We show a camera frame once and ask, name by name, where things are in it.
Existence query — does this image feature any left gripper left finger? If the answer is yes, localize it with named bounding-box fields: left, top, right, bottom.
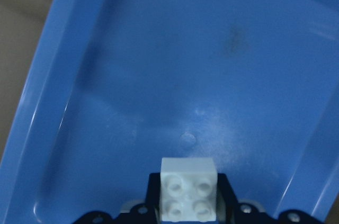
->
left=74, top=173, right=160, bottom=223

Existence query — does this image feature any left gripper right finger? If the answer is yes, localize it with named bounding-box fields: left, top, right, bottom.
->
left=216, top=173, right=322, bottom=223

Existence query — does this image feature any white block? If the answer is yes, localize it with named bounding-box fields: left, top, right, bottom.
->
left=159, top=157, right=218, bottom=222

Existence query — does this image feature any blue plastic tray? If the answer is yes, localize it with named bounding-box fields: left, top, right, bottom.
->
left=1, top=0, right=338, bottom=223

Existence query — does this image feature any brown paper table cover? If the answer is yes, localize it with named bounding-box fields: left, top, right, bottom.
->
left=1, top=0, right=52, bottom=151

